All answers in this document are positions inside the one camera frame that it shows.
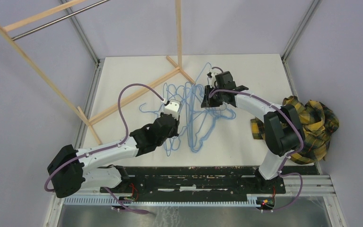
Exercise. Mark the yellow plaid shirt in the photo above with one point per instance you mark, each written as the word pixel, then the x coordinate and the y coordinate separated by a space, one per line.
pixel 319 123

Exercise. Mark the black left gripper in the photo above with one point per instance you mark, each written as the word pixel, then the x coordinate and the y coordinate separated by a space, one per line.
pixel 175 131

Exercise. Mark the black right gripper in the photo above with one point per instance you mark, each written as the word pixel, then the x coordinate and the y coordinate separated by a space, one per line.
pixel 208 101

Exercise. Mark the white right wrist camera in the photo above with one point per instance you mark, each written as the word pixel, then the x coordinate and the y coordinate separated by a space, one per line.
pixel 211 74

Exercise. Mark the aluminium frame rails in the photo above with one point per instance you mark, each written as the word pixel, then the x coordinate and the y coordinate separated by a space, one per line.
pixel 316 206

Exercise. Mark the blue wire hanger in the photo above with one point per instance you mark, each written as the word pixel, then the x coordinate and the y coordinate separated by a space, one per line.
pixel 214 114
pixel 192 114
pixel 198 127
pixel 178 93
pixel 156 106

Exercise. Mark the white toothed cable strip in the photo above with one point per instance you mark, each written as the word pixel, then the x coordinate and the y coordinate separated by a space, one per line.
pixel 109 200

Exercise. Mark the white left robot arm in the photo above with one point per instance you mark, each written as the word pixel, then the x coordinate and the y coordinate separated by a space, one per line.
pixel 74 169

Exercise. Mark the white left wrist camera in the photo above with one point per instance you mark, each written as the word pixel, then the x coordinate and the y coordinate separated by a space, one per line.
pixel 172 107

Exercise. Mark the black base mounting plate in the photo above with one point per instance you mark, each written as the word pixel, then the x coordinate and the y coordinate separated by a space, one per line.
pixel 196 184

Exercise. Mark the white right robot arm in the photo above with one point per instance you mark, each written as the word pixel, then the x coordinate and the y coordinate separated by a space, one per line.
pixel 281 124

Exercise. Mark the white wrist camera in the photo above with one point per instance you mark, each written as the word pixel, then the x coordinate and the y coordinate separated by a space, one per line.
pixel 211 74
pixel 172 107

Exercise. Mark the metal rack rod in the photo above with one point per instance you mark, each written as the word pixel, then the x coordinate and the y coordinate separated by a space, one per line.
pixel 46 25

